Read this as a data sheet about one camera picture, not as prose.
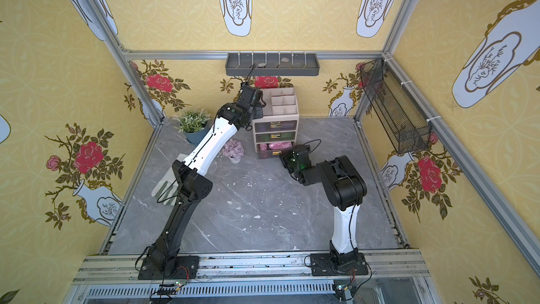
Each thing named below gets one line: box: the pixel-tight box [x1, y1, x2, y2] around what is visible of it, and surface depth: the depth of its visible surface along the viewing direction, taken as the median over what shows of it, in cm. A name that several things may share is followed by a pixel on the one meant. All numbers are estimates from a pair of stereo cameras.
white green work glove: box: [151, 153, 188, 206], surface depth 94 cm
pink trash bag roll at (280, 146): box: [268, 141, 293, 150], surface depth 105 cm
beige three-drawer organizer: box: [252, 87, 300, 160], surface depth 96 cm
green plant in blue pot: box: [174, 106, 211, 145], surface depth 100 cm
